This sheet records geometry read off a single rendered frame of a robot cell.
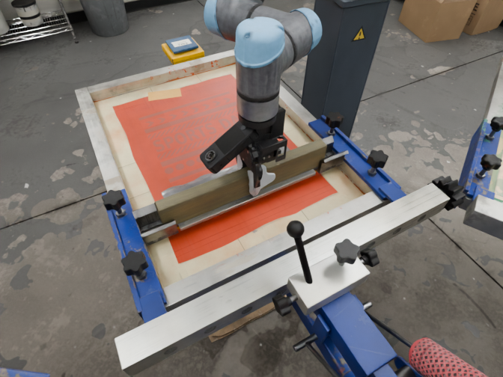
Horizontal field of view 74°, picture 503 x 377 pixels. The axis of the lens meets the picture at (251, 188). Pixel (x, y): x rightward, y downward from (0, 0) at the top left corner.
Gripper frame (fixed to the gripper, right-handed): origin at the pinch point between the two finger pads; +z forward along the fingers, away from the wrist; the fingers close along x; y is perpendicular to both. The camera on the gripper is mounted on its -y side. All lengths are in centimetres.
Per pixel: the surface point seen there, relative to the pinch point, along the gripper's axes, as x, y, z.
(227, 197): -1.4, -5.6, -0.8
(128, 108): 49, -16, 5
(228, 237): -7.1, -8.2, 5.5
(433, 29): 159, 285, 82
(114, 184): 16.7, -26.6, 2.1
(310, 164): -1.5, 16.1, -1.2
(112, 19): 318, 17, 83
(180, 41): 80, 13, 3
